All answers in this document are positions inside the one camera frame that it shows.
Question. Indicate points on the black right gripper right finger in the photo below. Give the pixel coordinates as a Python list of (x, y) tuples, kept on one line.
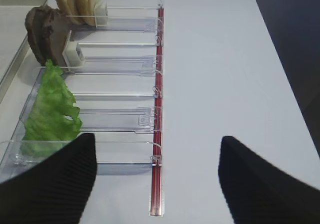
[(257, 192)]

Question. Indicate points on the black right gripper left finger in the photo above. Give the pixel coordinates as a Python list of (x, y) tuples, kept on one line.
[(55, 191)]

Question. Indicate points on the loose lettuce leaf in rack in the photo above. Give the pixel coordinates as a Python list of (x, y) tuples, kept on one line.
[(53, 118)]

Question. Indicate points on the right brown meat patty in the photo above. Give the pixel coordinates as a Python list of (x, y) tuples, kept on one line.
[(55, 30)]

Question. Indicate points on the brown meat patty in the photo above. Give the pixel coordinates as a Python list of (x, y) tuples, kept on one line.
[(33, 23), (55, 30)]

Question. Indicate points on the left brown meat patty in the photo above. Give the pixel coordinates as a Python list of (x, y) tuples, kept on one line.
[(33, 23)]

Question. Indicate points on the clear acrylic right rack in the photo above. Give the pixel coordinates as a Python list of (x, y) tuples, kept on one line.
[(111, 72)]

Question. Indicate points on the cream rectangular metal tray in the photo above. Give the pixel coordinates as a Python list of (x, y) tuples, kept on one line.
[(13, 36)]

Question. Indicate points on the left burger bun half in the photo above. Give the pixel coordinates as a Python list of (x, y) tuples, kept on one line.
[(68, 7)]

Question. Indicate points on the burger bun half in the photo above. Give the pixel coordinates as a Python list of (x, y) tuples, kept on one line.
[(68, 7), (87, 2)]

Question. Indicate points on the right burger bun half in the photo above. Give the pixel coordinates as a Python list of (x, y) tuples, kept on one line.
[(87, 2)]

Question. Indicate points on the red rail strip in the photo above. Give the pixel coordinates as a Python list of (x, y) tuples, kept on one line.
[(156, 200)]

